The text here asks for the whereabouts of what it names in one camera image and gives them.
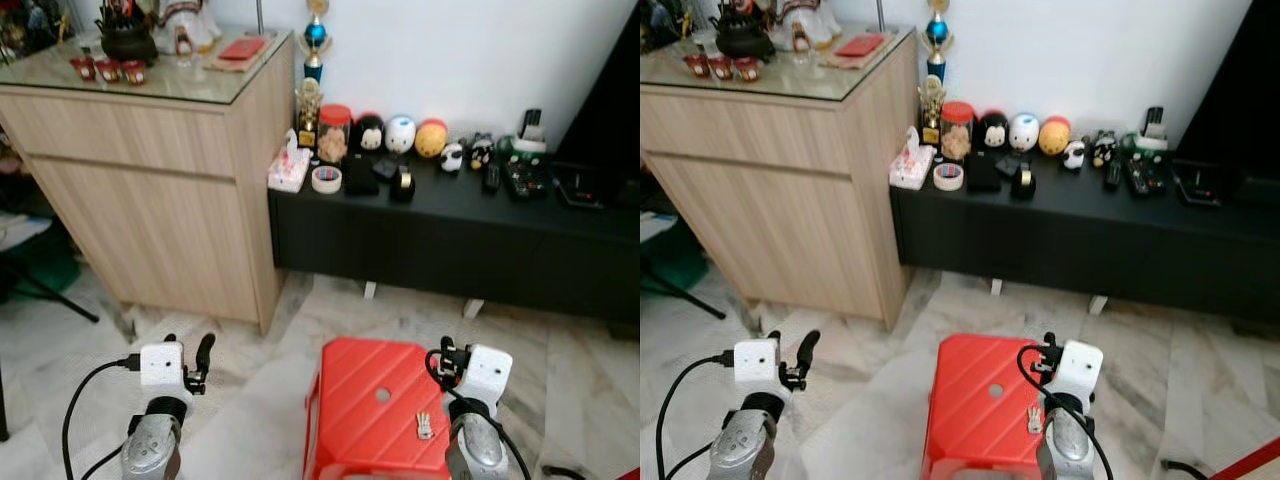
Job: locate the black keypad device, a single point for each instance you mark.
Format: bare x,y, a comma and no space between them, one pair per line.
525,180
1146,177

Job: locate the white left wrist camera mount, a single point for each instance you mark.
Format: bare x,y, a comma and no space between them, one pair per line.
161,365
755,364

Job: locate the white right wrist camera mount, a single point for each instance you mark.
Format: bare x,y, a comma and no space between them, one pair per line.
1078,368
488,372

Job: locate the small white panda figure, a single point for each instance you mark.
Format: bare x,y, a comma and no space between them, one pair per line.
451,157
1074,154

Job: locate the small red cup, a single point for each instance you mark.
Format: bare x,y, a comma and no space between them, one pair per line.
133,73
107,71
82,69
696,66
721,68
746,69

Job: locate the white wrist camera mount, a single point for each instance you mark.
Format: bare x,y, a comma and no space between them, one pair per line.
161,365
1078,368
755,364
488,372

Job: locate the beige tray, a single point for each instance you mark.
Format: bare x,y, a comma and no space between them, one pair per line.
225,65
845,62

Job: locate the red lidded snack jar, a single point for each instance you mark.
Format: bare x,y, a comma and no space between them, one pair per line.
334,135
957,132

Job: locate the white round plush figure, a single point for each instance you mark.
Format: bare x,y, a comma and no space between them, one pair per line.
1024,132
400,134

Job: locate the flat red box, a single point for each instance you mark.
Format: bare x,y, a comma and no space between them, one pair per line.
860,45
243,49

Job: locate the small black animal figure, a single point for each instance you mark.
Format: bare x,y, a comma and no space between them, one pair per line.
1103,148
481,151

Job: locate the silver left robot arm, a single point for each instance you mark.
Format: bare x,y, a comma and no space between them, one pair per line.
742,446
150,448

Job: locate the small gold trophy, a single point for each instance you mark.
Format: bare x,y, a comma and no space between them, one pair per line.
308,110
931,108

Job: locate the green bag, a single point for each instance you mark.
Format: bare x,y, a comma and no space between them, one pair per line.
45,265
675,262

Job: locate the yellow round plush figure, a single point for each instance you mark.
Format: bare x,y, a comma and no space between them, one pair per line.
431,139
1054,136

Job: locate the black tape dispenser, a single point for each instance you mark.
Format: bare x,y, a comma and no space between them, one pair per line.
1023,181
402,185

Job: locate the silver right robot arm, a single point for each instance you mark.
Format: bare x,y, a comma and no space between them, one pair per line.
1066,448
476,448

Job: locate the white tape roll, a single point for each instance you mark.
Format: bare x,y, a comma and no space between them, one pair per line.
948,177
326,180

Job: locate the light wooden cabinet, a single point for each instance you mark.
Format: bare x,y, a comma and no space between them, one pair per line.
150,190
780,190

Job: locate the white ceramic figurine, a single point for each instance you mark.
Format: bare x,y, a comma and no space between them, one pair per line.
806,22
188,25

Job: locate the red plastic stool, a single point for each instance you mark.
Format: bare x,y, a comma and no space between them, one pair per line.
975,420
365,420

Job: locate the white pink tissue box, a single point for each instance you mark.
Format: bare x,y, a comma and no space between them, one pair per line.
911,168
289,170

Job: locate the slim black remote control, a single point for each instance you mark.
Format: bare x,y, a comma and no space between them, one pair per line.
1113,175
491,177

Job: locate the silver key bunch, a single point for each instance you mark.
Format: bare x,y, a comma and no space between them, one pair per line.
1034,421
424,426

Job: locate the black rod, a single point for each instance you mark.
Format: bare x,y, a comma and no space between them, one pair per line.
690,298
55,298

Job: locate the black flat electronic box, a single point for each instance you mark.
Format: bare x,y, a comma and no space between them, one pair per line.
1197,183
577,187

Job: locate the red strip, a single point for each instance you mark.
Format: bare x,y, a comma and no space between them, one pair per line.
1255,460

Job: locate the black television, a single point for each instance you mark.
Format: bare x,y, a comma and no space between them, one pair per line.
1240,90
610,110

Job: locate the tall blue gold trophy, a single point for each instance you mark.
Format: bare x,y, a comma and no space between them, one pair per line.
937,32
316,35

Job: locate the black round plush figure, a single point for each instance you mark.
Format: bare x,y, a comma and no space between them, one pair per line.
369,133
992,131

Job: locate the black low console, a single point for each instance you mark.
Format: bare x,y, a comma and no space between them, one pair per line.
1080,240
450,245

